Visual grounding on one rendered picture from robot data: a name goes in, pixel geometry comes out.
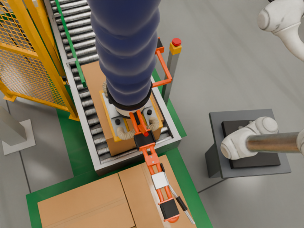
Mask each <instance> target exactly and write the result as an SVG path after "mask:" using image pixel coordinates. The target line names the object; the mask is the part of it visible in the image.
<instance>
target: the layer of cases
mask: <svg viewBox="0 0 304 228"><path fill-rule="evenodd" d="M158 159H159V161H160V164H161V163H162V164H163V166H164V169H165V174H166V176H167V179H168V182H169V184H170V185H171V187H172V188H173V190H174V191H175V193H176V194H177V196H180V198H181V199H182V201H183V202H184V204H185V205H186V207H187V211H188V213H189V215H190V216H191V218H192V219H193V217H192V215H191V213H190V210H189V208H188V205H187V203H186V201H185V198H184V196H183V194H182V192H181V189H180V187H179V184H178V182H177V180H176V177H175V175H174V172H173V170H172V168H171V166H170V163H169V161H168V159H167V156H166V155H163V156H160V157H158ZM118 174H119V175H118ZM170 192H171V191H170ZM171 195H172V197H174V195H173V193H172V192H171ZM174 200H175V203H176V205H177V208H178V210H179V213H180V216H179V219H178V220H177V221H176V222H175V223H170V222H168V221H166V222H164V217H163V214H162V211H161V208H160V205H158V203H159V202H160V200H159V197H158V194H157V191H156V190H155V188H154V185H153V182H152V180H151V174H150V172H149V169H148V167H147V164H146V162H144V163H142V164H139V165H136V166H133V167H131V168H128V169H126V170H123V171H120V172H118V173H115V174H112V175H110V176H107V177H104V178H102V179H99V180H96V181H93V182H91V183H89V184H86V185H83V186H80V187H78V188H75V189H72V190H70V191H67V192H64V193H62V194H59V195H56V196H54V197H51V198H49V199H46V200H43V201H40V202H38V209H39V214H40V219H41V223H42V228H197V227H196V224H192V223H191V221H190V220H189V219H188V217H187V215H186V214H185V212H184V211H183V210H182V208H181V207H180V205H179V204H178V202H177V200H176V198H175V197H174ZM193 221H194V220H193ZM135 226H136V227H135Z"/></svg>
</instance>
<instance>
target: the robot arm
mask: <svg viewBox="0 0 304 228"><path fill-rule="evenodd" d="M268 1H269V2H270V4H268V5H267V6H265V7H264V8H263V9H262V10H261V11H260V12H259V14H258V17H257V25H258V26H259V28H260V29H261V30H263V31H266V32H272V33H273V35H275V36H278V37H279V38H280V39H281V40H282V42H283V44H284V45H285V46H286V48H287V49H288V50H289V51H290V52H291V53H292V54H293V55H294V56H295V57H297V58H298V59H299V60H301V61H302V62H304V43H303V42H302V41H301V40H300V38H299V36H298V27H299V25H300V24H301V22H300V19H301V18H303V17H304V0H268ZM220 148H221V152H222V153H223V155H224V156H225V157H226V158H228V159H231V160H237V159H239V158H244V157H251V156H254V155H256V154H257V153H258V152H270V153H300V154H302V155H303V156H304V129H303V130H302V131H301V132H292V133H278V125H277V123H276V121H275V120H274V119H272V118H270V117H260V118H258V119H256V120H255V121H248V125H247V126H245V127H242V126H239V127H238V130H237V131H235V132H233V133H231V134H230V135H228V136H227V137H226V138H225V139H224V140H223V141H222V143H221V147H220Z"/></svg>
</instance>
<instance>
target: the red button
mask: <svg viewBox="0 0 304 228"><path fill-rule="evenodd" d="M172 44H173V45H174V46H175V47H177V46H180V45H181V40H180V39H179V38H174V39H173V40H172Z"/></svg>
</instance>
